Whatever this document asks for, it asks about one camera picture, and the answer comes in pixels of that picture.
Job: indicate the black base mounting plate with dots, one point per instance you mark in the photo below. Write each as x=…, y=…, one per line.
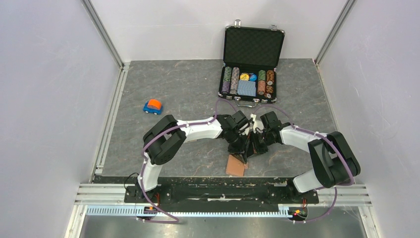
x=172, y=190

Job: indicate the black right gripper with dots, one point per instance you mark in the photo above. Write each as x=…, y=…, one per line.
x=253, y=147

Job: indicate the tan leather card holder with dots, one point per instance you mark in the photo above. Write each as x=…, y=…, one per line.
x=235, y=167

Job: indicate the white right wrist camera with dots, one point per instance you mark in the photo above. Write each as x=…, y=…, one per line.
x=257, y=125

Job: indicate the blue orange toy car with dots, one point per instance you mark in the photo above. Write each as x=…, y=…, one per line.
x=153, y=106

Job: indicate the black poker chip case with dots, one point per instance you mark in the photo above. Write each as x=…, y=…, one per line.
x=250, y=59

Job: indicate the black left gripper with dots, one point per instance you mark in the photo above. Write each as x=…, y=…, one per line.
x=239, y=151

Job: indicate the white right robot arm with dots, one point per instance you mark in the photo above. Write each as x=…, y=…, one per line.
x=333, y=161

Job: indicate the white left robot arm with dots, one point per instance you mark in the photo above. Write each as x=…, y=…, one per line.
x=163, y=141

